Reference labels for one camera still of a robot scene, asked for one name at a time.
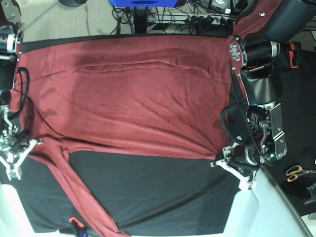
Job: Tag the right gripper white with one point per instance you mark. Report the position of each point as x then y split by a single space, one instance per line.
12 158

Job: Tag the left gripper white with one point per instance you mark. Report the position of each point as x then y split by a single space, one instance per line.
236 159

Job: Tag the red long-sleeve T-shirt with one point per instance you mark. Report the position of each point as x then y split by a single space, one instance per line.
153 95

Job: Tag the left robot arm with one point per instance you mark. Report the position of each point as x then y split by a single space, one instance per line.
264 122

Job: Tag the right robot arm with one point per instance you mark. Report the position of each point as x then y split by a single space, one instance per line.
15 144

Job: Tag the white foam block right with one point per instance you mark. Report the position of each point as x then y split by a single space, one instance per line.
264 212

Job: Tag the white foam block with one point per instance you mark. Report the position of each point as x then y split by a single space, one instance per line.
13 219
264 212

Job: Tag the white foam block left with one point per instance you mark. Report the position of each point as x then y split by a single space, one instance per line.
13 219

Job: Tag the orange clamp at bottom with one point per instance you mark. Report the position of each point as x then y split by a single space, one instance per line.
74 221

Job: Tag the black table cloth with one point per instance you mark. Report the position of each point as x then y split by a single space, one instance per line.
144 195

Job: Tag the orange and black clamp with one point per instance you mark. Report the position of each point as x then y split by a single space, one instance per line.
294 54

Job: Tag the blue plastic bin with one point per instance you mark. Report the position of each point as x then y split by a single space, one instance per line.
143 3

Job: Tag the yellow-handled scissors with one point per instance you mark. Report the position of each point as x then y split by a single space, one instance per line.
296 172

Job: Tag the black metal bracket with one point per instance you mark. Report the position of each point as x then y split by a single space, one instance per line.
312 192

